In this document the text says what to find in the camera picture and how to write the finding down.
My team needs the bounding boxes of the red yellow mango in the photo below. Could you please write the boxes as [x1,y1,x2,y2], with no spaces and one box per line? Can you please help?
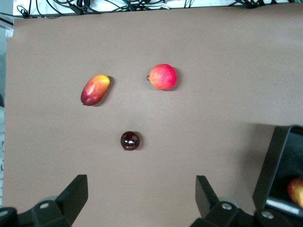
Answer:
[80,74,111,107]

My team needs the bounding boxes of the red pomegranate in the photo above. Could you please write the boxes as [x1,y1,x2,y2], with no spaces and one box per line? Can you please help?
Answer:
[146,63,178,91]

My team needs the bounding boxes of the dark purple mangosteen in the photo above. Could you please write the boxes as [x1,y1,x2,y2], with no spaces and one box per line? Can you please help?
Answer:
[120,131,141,151]

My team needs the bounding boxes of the black plastic box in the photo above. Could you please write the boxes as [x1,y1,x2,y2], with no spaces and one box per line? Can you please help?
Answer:
[252,125,303,216]

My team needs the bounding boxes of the black cable bundle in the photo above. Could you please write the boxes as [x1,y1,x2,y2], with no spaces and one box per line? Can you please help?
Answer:
[15,0,171,17]
[228,0,303,9]

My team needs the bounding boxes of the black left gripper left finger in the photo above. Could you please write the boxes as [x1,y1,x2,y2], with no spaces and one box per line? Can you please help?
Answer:
[17,174,89,227]

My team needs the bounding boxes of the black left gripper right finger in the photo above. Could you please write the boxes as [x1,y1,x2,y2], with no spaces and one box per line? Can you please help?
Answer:
[190,175,256,227]

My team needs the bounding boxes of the red yellow apple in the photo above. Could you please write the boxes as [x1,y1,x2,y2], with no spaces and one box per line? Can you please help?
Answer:
[287,177,303,209]

